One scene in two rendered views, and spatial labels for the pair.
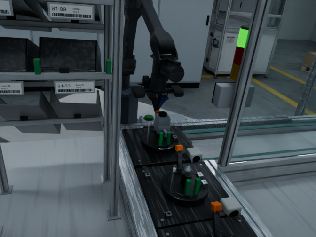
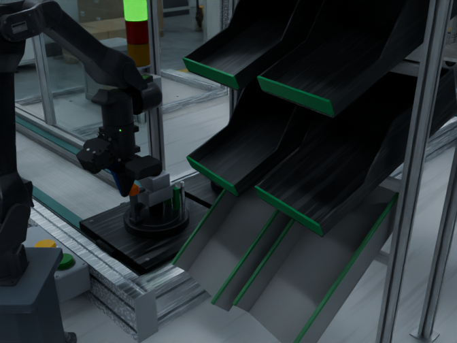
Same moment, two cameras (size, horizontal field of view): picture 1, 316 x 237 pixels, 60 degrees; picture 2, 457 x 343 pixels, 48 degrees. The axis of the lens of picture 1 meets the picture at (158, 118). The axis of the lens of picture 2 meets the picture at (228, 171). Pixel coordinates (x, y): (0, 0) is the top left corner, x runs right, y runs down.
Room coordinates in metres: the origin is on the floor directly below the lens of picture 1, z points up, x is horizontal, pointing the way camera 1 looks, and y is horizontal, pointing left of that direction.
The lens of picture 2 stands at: (1.16, 0.91, 1.54)
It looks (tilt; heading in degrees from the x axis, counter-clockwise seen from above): 25 degrees down; 244
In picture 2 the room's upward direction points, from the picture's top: straight up
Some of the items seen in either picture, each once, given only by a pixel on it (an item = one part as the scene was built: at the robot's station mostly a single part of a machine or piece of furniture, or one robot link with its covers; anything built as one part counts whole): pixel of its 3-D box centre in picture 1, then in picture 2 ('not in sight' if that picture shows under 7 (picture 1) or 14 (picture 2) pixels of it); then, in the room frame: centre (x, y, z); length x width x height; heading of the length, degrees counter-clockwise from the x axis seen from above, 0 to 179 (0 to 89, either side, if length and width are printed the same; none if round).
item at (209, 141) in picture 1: (230, 153); (95, 196); (0.96, -0.31, 0.91); 0.84 x 0.28 x 0.10; 109
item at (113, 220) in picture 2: (159, 145); (157, 225); (0.88, -0.02, 0.96); 0.24 x 0.24 x 0.02; 19
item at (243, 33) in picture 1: (247, 37); (135, 7); (0.83, -0.23, 1.38); 0.05 x 0.05 x 0.05
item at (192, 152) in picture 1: (193, 155); not in sight; (0.82, -0.14, 0.97); 0.05 x 0.05 x 0.04; 19
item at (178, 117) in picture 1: (162, 123); (47, 260); (1.11, -0.03, 0.93); 0.21 x 0.07 x 0.06; 109
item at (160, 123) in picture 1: (162, 122); (158, 182); (0.87, -0.02, 1.06); 0.08 x 0.04 x 0.07; 19
